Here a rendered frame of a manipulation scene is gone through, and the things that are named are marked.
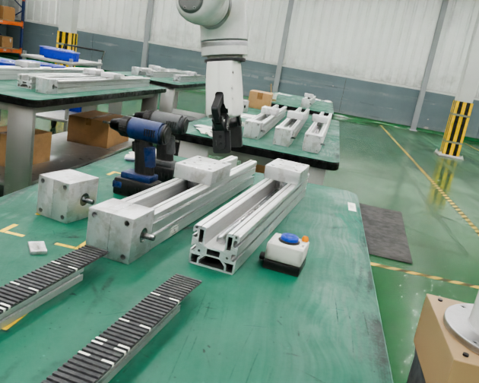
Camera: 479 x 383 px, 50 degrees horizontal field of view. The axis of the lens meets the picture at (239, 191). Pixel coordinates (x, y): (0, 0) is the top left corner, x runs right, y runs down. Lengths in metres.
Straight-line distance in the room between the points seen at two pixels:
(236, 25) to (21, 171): 2.61
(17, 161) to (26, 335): 2.64
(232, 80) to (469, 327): 0.54
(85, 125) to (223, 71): 3.99
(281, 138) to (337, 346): 2.05
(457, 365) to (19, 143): 2.94
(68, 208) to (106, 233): 0.20
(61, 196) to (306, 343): 0.65
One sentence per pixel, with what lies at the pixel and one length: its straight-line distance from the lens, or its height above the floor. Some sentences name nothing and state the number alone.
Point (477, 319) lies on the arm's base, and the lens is 0.85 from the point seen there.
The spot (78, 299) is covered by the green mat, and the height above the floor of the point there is 0.78.
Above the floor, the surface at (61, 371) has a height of 0.81.
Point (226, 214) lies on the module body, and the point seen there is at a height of 0.86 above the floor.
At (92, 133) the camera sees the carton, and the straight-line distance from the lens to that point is 4.84.
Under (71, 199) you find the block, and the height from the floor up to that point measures 0.84.
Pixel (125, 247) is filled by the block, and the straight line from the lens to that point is 1.04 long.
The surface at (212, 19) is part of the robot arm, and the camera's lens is 0.88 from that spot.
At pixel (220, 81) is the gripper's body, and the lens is 0.91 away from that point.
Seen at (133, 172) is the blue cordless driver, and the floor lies 0.85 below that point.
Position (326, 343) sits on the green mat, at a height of 0.78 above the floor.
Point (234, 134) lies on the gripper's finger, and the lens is 1.00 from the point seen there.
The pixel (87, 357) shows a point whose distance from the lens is 0.71.
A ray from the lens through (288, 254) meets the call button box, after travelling 1.10.
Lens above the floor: 1.21
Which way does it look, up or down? 14 degrees down
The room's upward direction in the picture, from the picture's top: 10 degrees clockwise
